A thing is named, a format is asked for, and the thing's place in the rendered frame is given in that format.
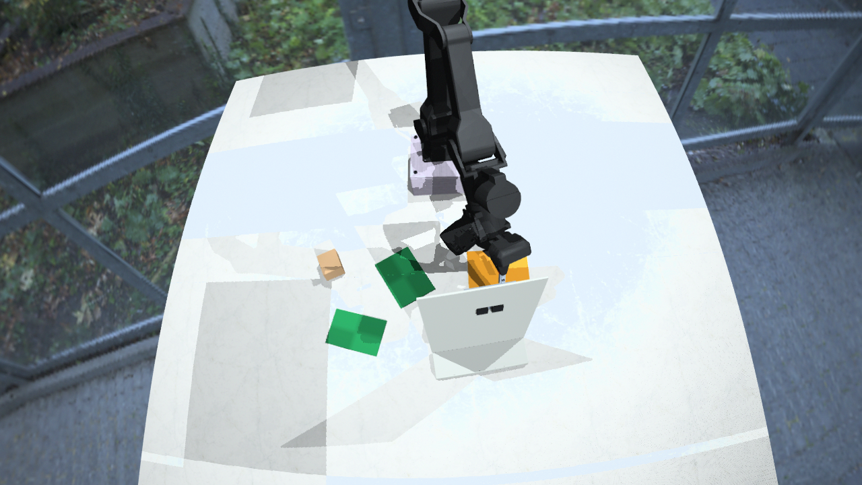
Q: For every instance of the orange square marker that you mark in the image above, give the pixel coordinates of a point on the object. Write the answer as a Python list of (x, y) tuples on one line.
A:
[(482, 271)]

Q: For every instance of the grey panel with socket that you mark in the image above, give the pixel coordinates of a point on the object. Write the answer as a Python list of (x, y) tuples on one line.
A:
[(480, 329)]

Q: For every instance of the tan rectangular block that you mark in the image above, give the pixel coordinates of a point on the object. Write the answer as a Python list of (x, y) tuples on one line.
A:
[(331, 265)]

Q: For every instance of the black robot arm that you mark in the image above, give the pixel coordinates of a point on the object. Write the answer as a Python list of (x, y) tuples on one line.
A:
[(451, 124)]

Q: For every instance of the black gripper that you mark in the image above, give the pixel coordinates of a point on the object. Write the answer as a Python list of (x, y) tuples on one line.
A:
[(501, 246)]

